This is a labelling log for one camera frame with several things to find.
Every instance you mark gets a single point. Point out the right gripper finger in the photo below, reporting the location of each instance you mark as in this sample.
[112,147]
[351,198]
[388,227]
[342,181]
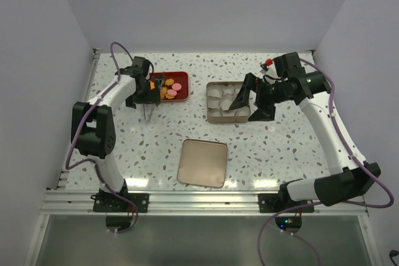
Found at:
[242,99]
[264,113]

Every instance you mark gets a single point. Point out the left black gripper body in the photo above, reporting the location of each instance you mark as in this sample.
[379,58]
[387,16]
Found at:
[145,95]

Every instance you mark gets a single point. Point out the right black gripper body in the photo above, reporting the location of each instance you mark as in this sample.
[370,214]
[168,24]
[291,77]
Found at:
[271,94]

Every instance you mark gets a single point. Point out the metal tongs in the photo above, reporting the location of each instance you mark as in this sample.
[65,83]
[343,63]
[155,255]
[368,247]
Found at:
[154,97]

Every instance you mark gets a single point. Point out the square cookie tin box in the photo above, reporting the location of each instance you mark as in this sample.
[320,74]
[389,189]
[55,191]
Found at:
[219,96]

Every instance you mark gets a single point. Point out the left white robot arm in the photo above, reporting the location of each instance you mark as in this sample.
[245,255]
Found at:
[93,134]

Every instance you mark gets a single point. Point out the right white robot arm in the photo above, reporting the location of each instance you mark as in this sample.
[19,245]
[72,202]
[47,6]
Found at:
[350,175]

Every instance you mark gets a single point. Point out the pink round cookie lower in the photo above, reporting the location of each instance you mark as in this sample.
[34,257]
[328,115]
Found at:
[171,92]

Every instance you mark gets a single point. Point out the pink round cookie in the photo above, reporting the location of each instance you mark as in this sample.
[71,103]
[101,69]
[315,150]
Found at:
[171,92]
[176,87]

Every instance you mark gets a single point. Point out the orange cookie top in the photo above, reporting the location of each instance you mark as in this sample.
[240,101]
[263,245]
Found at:
[169,82]

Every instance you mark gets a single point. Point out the pink round cookie upper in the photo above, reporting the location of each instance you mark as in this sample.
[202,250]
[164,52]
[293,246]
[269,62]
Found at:
[176,87]

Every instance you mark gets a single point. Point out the red rectangular tray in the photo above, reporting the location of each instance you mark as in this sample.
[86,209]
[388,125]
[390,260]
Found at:
[178,77]

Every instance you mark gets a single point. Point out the square tin lid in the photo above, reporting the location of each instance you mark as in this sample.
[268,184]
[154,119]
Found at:
[203,163]

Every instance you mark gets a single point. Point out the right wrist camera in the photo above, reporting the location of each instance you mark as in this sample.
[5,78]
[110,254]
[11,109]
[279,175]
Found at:
[266,68]

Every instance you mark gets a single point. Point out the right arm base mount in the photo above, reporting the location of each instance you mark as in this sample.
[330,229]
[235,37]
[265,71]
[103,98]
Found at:
[276,202]

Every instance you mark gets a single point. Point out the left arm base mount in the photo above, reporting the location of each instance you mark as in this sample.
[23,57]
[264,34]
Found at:
[124,201]

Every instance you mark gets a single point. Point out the aluminium front rail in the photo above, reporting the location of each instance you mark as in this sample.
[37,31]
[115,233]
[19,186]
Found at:
[161,203]

